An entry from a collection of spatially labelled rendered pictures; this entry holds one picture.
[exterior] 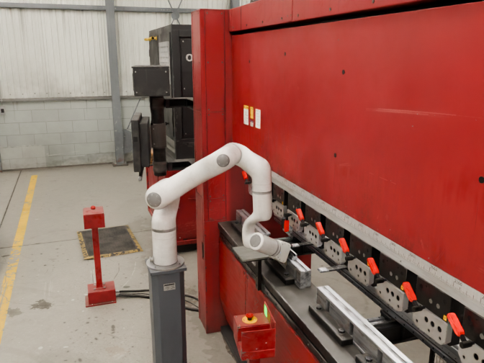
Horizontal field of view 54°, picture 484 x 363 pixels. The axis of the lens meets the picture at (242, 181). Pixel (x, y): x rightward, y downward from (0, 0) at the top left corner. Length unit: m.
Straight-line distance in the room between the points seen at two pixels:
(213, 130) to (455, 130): 2.07
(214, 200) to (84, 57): 6.41
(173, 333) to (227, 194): 1.17
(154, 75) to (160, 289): 1.48
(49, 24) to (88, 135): 2.05
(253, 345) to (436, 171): 1.22
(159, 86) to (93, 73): 6.14
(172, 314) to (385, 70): 1.55
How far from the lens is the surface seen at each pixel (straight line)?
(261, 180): 2.14
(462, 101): 1.41
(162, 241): 2.36
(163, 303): 2.47
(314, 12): 2.11
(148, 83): 3.28
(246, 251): 2.57
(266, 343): 2.31
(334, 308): 2.19
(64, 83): 9.39
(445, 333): 1.58
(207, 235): 3.40
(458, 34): 1.44
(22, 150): 9.55
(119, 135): 9.31
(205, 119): 3.20
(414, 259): 1.62
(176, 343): 2.60
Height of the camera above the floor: 2.01
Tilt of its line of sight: 15 degrees down
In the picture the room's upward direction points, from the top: straight up
